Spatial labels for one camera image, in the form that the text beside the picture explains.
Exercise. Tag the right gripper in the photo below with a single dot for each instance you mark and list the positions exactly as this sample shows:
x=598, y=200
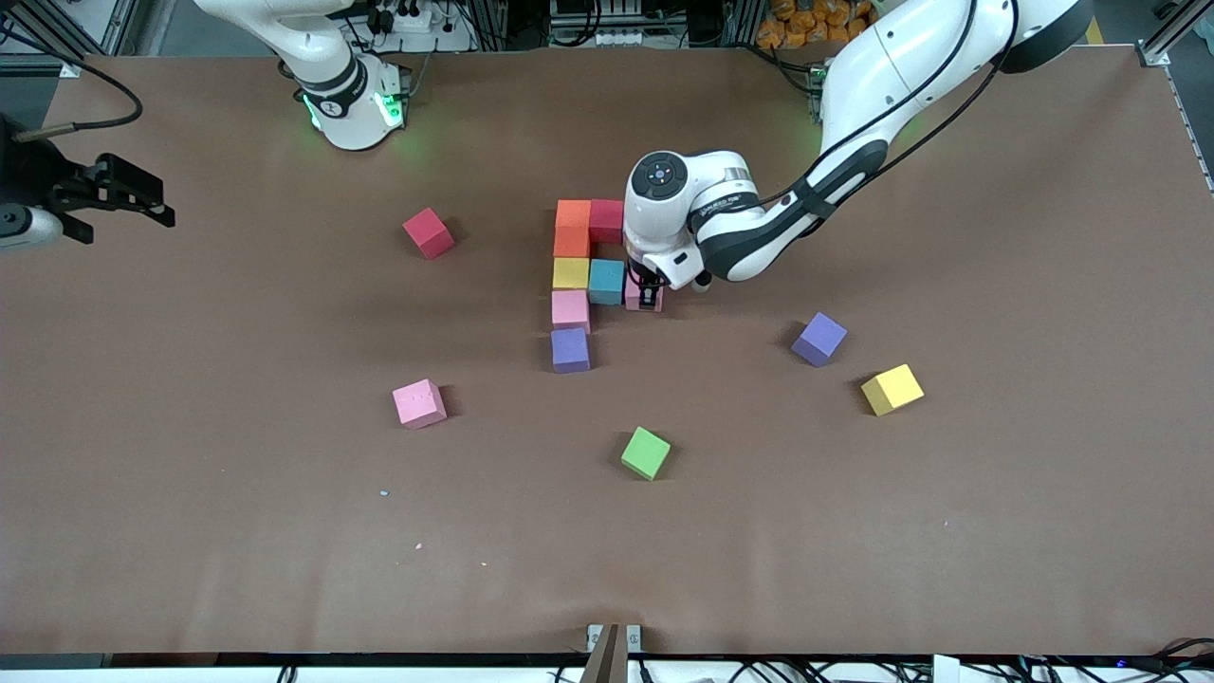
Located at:
x=43, y=174

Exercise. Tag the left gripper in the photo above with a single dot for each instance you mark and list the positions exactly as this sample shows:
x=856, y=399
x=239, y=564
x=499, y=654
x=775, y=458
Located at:
x=648, y=289

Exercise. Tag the pink foam cube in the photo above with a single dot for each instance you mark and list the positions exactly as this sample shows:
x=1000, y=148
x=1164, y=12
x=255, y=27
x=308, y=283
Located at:
x=570, y=310
x=418, y=403
x=634, y=302

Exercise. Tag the blue foam cube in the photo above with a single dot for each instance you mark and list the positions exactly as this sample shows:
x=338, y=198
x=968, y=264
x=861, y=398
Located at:
x=607, y=282

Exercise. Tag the yellow foam cube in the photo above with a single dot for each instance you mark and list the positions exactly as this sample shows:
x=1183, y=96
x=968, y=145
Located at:
x=892, y=389
x=572, y=274

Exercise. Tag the red foam cube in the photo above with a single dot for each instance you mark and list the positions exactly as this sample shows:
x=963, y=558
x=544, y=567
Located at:
x=607, y=220
x=427, y=232

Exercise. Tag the orange foam cube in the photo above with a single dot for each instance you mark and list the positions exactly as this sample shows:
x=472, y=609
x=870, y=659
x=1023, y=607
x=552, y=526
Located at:
x=573, y=214
x=573, y=244

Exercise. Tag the purple foam cube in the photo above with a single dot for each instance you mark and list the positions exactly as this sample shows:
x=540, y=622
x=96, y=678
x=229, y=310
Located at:
x=819, y=339
x=570, y=349

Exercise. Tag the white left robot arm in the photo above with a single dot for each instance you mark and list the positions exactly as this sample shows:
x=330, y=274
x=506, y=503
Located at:
x=892, y=66

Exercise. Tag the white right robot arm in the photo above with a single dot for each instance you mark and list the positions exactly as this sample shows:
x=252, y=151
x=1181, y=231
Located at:
x=346, y=104

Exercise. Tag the green foam cube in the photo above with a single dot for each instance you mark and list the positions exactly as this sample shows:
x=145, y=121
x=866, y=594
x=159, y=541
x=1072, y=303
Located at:
x=646, y=452

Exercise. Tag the white rack device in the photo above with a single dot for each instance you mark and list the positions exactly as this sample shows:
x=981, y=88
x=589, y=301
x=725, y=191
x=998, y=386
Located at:
x=607, y=36

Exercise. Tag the orange packets pile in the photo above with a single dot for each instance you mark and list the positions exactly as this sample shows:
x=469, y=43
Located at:
x=797, y=24

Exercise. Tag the white power strip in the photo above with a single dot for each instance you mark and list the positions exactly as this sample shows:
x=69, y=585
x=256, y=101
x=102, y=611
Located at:
x=398, y=19

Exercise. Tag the brown paper table cover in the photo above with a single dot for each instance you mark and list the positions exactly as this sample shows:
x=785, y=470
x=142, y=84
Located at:
x=190, y=569

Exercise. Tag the white connector box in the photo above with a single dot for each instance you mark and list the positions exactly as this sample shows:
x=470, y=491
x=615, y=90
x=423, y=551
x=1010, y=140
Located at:
x=946, y=670

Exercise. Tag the yellow floor tape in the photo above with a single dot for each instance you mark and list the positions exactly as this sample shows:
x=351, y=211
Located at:
x=1095, y=34

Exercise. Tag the aluminium corner frame beam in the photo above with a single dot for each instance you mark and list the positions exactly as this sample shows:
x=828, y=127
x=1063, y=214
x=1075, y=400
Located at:
x=52, y=28
x=1162, y=46

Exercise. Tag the aluminium frame post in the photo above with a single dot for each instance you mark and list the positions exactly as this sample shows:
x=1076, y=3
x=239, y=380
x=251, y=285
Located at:
x=488, y=24
x=744, y=24

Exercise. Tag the metal table edge bracket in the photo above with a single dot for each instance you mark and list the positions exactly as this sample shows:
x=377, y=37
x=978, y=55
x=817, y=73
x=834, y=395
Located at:
x=614, y=655

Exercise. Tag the aluminium table side rail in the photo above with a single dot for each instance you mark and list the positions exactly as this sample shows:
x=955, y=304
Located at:
x=1195, y=142

